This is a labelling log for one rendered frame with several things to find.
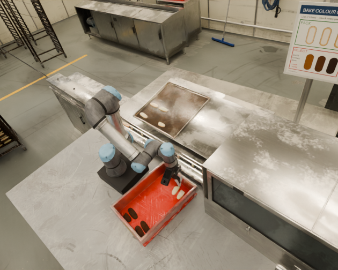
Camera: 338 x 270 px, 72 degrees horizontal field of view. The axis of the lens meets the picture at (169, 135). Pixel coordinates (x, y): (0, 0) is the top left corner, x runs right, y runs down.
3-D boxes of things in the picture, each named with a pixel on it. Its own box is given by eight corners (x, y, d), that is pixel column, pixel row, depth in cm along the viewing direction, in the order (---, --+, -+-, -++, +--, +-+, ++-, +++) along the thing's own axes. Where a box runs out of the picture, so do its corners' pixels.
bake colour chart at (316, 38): (283, 73, 160) (299, 1, 129) (283, 73, 160) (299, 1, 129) (338, 84, 143) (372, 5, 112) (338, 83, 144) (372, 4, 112)
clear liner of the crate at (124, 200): (112, 213, 154) (108, 205, 147) (166, 167, 174) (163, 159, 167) (144, 249, 135) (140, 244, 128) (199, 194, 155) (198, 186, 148)
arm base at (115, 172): (117, 180, 164) (112, 173, 157) (102, 172, 171) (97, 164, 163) (130, 164, 172) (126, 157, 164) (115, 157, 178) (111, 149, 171)
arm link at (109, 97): (110, 150, 169) (86, 95, 126) (124, 136, 176) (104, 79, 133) (123, 158, 165) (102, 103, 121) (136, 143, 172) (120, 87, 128)
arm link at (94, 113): (75, 108, 117) (144, 173, 126) (90, 95, 122) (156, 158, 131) (72, 115, 127) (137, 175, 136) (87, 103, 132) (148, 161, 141)
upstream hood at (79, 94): (49, 84, 290) (45, 79, 284) (61, 77, 298) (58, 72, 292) (106, 122, 220) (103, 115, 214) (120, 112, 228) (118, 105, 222)
